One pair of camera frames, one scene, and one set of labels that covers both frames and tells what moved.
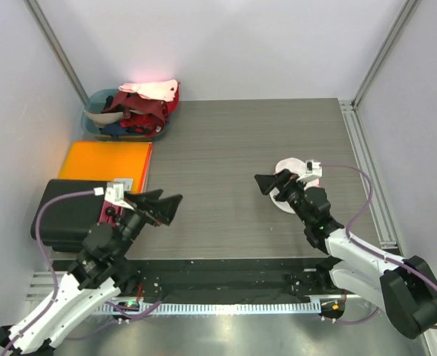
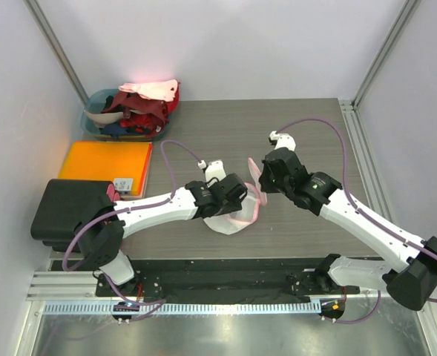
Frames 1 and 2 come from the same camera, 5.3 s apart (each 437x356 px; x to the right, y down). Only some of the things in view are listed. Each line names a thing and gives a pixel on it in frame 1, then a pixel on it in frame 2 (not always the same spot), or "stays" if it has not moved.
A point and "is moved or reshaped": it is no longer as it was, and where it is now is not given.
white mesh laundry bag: [297, 167] is moved or reshaped
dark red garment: [141, 113] stays
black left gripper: [164, 208] to [231, 205]
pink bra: [163, 90] stays
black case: [64, 223] stays
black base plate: [227, 281] stays
